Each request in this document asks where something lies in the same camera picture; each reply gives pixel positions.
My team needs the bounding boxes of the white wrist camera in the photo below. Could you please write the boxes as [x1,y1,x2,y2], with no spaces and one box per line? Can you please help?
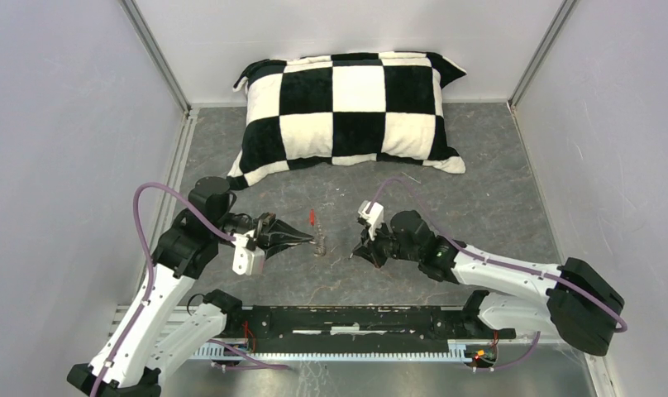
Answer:
[358,200,384,241]
[232,231,265,275]

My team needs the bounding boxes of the black white checkered pillow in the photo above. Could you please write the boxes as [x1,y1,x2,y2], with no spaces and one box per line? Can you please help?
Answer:
[227,51,465,190]

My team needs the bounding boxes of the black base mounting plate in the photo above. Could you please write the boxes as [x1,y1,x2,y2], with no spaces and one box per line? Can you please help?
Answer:
[217,306,517,353]

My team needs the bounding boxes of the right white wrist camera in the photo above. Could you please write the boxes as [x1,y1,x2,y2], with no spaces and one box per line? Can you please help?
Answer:
[358,200,384,241]

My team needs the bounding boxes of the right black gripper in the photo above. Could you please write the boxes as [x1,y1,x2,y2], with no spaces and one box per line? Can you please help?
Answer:
[352,218,421,270]

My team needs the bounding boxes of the metal keyring with red handle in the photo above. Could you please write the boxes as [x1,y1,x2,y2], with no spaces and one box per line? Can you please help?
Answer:
[310,209,327,256]

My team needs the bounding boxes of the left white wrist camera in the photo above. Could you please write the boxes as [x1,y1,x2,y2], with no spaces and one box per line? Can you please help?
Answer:
[232,231,265,275]

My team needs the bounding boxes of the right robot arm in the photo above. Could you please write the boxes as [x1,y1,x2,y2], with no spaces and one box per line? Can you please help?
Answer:
[352,202,625,356]

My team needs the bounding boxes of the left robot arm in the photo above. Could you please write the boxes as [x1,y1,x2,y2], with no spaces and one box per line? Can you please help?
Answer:
[67,177,315,396]

